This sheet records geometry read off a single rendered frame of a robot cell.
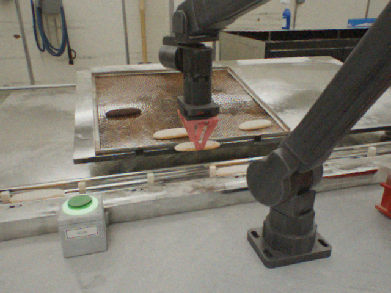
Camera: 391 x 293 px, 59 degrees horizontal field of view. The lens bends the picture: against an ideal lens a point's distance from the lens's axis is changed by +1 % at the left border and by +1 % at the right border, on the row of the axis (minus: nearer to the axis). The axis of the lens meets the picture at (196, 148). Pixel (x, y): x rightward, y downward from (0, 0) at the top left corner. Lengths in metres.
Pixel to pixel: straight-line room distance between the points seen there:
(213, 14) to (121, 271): 0.44
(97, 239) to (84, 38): 3.87
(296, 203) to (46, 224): 0.43
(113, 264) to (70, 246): 0.08
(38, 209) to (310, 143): 0.48
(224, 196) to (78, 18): 3.81
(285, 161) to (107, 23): 3.96
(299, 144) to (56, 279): 0.41
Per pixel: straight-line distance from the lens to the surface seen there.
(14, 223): 0.69
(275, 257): 0.59
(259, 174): 0.55
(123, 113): 0.97
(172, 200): 0.68
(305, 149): 0.51
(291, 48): 2.69
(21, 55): 4.47
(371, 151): 0.97
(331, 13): 5.34
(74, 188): 0.77
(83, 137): 0.90
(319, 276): 0.60
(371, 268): 0.64
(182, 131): 0.88
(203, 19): 0.62
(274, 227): 0.59
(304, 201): 0.57
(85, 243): 0.62
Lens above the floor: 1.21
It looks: 23 degrees down
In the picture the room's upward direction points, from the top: straight up
